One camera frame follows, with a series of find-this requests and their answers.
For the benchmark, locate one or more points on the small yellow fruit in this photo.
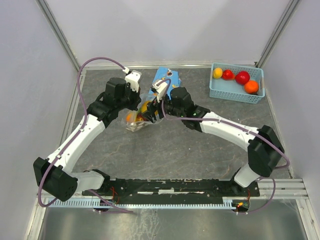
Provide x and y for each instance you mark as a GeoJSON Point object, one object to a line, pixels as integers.
{"type": "Point", "coordinates": [217, 73]}

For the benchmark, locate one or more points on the yellow green round fruit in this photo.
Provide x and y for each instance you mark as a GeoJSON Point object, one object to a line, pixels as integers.
{"type": "Point", "coordinates": [149, 108]}

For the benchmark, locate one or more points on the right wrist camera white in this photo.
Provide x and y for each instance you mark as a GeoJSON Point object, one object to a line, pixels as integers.
{"type": "Point", "coordinates": [159, 88]}

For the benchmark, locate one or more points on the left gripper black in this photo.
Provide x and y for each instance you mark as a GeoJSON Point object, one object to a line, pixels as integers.
{"type": "Point", "coordinates": [137, 98]}

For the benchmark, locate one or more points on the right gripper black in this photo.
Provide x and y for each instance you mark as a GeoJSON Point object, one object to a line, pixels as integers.
{"type": "Point", "coordinates": [151, 108]}

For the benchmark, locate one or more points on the blue patterned cloth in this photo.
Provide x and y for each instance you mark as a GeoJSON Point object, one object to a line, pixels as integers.
{"type": "Point", "coordinates": [163, 73]}

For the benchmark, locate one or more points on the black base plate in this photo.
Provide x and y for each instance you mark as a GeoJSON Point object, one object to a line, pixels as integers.
{"type": "Point", "coordinates": [175, 191]}

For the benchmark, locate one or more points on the red bell pepper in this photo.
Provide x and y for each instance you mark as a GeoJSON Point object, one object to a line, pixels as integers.
{"type": "Point", "coordinates": [228, 75]}

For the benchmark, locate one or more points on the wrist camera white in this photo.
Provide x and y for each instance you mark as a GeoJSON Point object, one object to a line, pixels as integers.
{"type": "Point", "coordinates": [132, 77]}
{"type": "Point", "coordinates": [159, 88]}

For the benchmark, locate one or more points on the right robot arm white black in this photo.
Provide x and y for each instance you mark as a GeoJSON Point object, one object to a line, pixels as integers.
{"type": "Point", "coordinates": [262, 145]}

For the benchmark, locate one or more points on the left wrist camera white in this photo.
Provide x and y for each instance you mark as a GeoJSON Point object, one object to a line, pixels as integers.
{"type": "Point", "coordinates": [132, 77]}

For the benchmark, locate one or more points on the light blue plastic basket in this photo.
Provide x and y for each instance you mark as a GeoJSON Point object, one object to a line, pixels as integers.
{"type": "Point", "coordinates": [232, 91]}

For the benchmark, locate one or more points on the dark red purple fruit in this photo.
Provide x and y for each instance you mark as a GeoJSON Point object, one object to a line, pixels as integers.
{"type": "Point", "coordinates": [140, 118]}

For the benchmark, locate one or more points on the clear zip top bag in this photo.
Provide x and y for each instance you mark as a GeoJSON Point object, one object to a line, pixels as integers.
{"type": "Point", "coordinates": [135, 126]}

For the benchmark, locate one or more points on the orange fruit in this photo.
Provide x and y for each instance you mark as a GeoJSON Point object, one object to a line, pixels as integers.
{"type": "Point", "coordinates": [251, 87]}

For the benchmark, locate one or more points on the red apple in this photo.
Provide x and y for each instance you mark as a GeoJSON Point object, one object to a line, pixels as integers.
{"type": "Point", "coordinates": [242, 77]}

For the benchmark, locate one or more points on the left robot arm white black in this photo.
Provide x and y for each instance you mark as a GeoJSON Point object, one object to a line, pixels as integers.
{"type": "Point", "coordinates": [55, 173]}

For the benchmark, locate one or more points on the green orange mango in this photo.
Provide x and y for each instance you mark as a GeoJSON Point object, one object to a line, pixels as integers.
{"type": "Point", "coordinates": [130, 117]}

